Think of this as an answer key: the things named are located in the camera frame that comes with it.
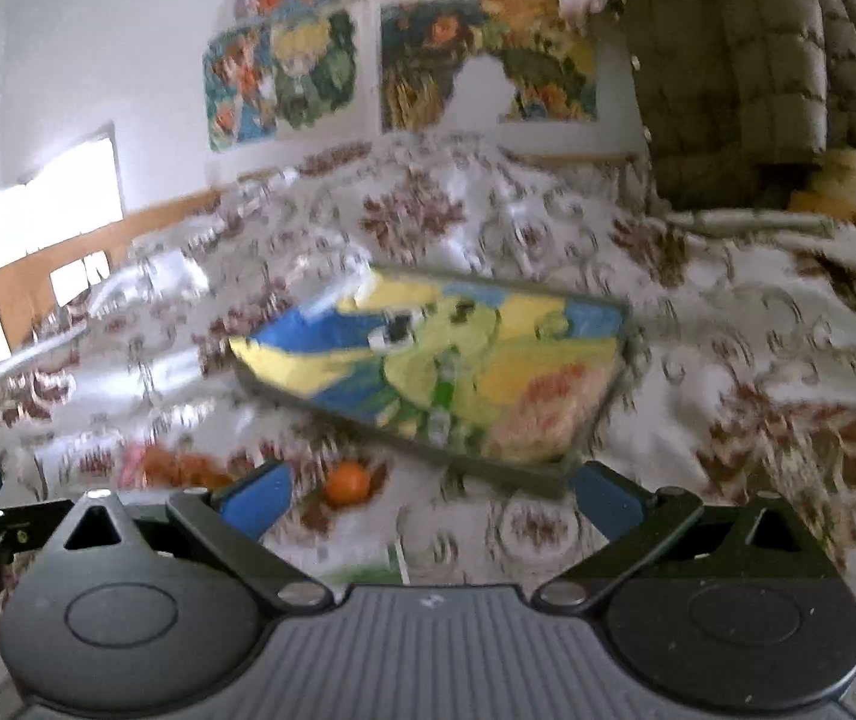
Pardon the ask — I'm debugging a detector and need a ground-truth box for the orange snack packet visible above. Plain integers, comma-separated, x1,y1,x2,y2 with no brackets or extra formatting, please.
120,442,238,493

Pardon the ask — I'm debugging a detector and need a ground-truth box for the floral satin blanket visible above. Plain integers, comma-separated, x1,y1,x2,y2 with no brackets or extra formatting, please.
0,131,856,720

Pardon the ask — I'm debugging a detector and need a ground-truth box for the olive quilted jacket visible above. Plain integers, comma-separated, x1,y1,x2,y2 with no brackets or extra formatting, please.
623,0,856,212

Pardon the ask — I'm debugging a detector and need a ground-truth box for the green white snack packet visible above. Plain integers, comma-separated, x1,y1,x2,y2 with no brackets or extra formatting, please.
327,544,408,586

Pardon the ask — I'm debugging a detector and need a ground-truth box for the wooden wall panel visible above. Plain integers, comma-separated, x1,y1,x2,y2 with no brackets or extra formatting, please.
0,190,220,361

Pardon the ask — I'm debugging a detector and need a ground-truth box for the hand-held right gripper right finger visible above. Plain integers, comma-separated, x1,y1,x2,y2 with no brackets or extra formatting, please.
533,462,842,611

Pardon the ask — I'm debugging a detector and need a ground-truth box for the large white paper sheet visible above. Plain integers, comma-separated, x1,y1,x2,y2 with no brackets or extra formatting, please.
0,124,126,280

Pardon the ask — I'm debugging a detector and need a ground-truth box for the small white paper sheet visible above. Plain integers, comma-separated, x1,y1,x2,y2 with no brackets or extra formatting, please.
48,250,112,306

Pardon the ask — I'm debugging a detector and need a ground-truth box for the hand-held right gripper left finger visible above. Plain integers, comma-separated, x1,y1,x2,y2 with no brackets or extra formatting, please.
45,462,336,611

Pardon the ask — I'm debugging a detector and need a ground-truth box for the mandarin orange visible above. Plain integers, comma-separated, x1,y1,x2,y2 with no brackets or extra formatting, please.
324,463,369,507

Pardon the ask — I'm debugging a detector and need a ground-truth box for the colourful cartoon wall poster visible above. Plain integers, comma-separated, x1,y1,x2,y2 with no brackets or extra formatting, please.
201,9,360,155

